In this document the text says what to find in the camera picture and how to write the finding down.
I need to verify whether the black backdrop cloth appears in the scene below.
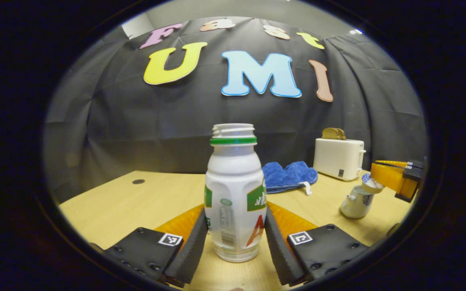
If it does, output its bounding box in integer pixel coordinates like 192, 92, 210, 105
43, 16, 428, 202

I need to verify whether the white blue-patterned teacup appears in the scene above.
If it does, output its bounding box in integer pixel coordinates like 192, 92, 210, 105
340, 185, 375, 219

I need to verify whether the white toaster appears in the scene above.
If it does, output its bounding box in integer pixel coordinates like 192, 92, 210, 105
313, 138, 367, 181

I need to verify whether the blue towel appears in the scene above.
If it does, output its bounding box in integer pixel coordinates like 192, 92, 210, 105
261, 161, 319, 196

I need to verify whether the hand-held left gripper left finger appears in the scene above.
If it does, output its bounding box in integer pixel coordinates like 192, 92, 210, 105
103, 204, 209, 288

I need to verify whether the white water bottle green label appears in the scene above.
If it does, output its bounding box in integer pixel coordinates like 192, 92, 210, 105
204, 123, 267, 263

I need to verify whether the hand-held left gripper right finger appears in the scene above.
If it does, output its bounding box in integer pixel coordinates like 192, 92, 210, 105
263, 201, 369, 287

